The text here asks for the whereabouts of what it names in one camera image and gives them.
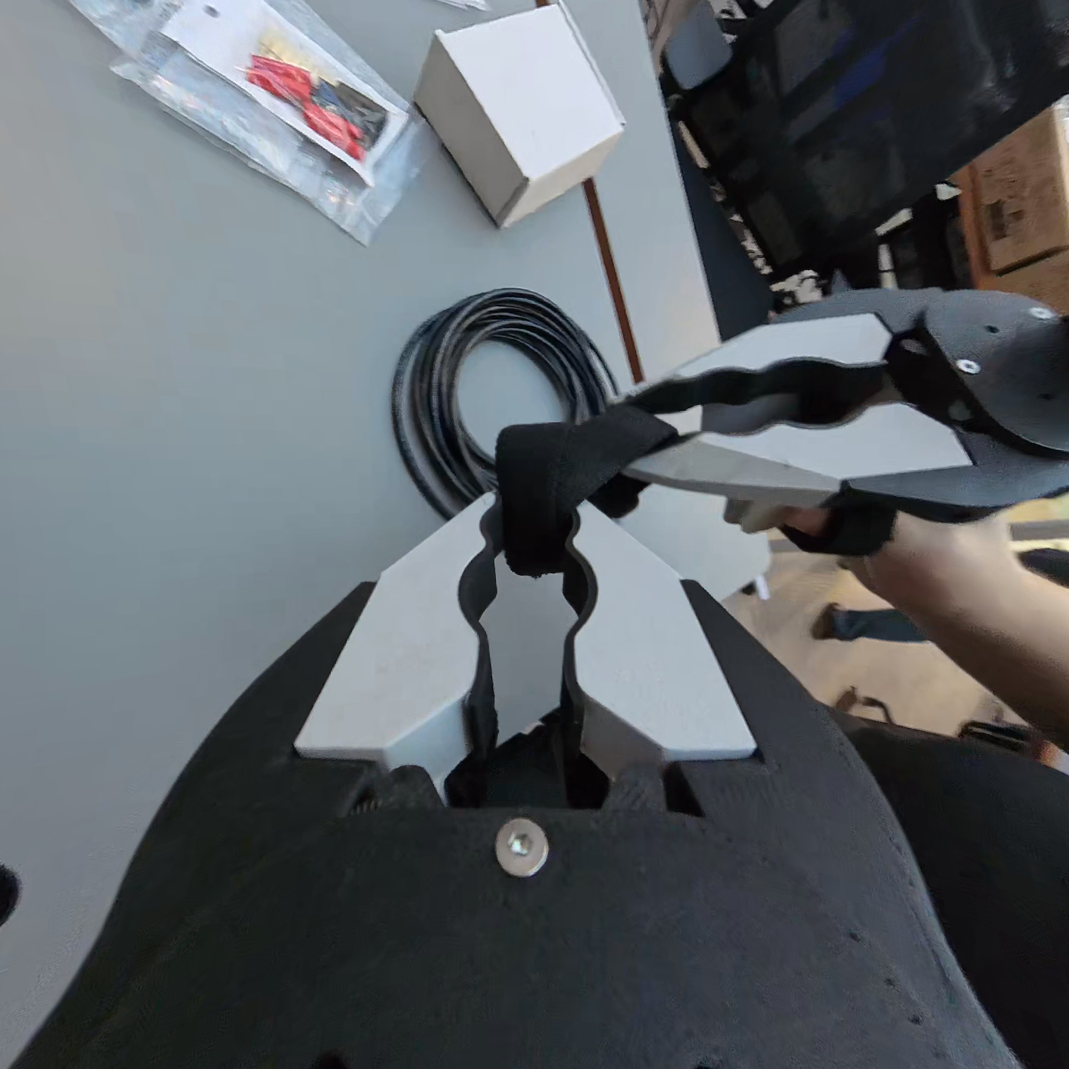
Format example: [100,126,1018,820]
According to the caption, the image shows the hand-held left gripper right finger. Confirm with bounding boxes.
[561,505,759,810]

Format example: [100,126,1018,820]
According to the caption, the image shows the person's right forearm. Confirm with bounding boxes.
[919,534,1069,753]

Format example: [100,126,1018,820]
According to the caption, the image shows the white cardboard box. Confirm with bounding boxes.
[413,4,627,228]

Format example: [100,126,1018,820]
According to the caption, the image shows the brown cardboard box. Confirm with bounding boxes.
[960,109,1069,277]

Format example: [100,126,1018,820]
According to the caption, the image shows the black velcro strap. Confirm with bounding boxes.
[494,409,679,579]

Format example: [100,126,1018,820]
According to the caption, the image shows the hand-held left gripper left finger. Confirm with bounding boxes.
[294,493,502,810]

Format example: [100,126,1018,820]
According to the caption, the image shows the grey desk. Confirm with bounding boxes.
[0,0,773,1003]

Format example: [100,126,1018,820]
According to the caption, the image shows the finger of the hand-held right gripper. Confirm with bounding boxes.
[614,311,893,423]
[622,399,977,504]

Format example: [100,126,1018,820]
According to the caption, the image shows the long black cable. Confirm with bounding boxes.
[391,288,623,521]

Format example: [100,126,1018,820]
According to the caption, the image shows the small clear bag red parts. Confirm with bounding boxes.
[109,0,435,247]

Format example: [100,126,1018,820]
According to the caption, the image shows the person's dark clothing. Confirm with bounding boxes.
[835,710,1069,1069]

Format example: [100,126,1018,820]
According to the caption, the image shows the person's right hand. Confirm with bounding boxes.
[781,505,1034,625]

